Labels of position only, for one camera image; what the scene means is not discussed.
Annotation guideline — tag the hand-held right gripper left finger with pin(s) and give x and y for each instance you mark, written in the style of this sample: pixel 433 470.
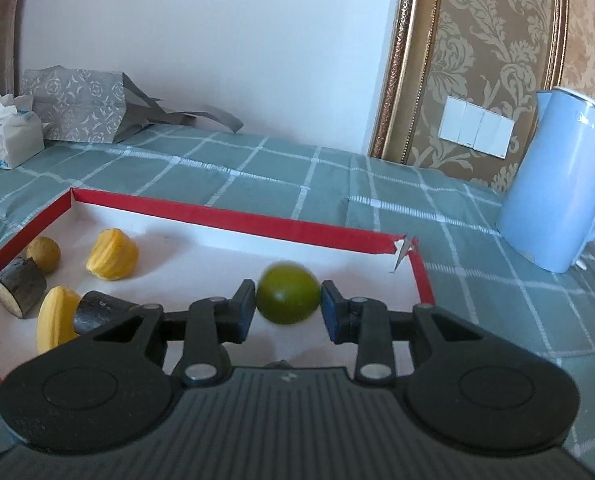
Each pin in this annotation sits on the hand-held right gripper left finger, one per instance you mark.
pixel 245 312

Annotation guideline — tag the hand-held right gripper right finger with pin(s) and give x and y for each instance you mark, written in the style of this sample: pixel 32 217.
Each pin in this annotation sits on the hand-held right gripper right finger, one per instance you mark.
pixel 331 312

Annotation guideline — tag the round green fruit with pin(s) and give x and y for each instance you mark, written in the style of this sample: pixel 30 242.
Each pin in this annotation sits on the round green fruit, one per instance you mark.
pixel 288 294

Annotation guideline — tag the red shallow cardboard box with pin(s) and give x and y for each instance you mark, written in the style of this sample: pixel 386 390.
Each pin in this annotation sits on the red shallow cardboard box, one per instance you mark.
pixel 202 240

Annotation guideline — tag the yellow ribbed fruit piece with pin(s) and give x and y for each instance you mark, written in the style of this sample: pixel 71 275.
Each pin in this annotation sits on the yellow ribbed fruit piece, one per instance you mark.
pixel 54 317
pixel 112 255

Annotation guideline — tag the round yellow-brown longan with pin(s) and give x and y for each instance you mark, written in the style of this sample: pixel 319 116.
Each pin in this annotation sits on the round yellow-brown longan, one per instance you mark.
pixel 43 255

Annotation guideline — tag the green checked tablecloth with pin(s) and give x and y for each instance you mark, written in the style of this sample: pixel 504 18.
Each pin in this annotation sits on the green checked tablecloth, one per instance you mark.
pixel 277 185

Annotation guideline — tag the light blue electric kettle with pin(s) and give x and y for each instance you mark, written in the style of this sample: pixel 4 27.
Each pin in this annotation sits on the light blue electric kettle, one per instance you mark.
pixel 552 185

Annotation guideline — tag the grey patterned gift bag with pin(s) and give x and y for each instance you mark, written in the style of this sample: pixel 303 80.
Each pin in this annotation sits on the grey patterned gift bag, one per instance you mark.
pixel 77 105

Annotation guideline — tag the white tissue pack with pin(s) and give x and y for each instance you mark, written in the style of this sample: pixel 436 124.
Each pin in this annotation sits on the white tissue pack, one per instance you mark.
pixel 7 145

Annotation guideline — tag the white wall switch panel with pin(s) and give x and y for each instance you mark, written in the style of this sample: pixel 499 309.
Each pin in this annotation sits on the white wall switch panel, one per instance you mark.
pixel 477 127

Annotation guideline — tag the gold ornate wall frame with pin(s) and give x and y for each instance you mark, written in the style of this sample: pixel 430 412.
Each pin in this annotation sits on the gold ornate wall frame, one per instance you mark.
pixel 402 60

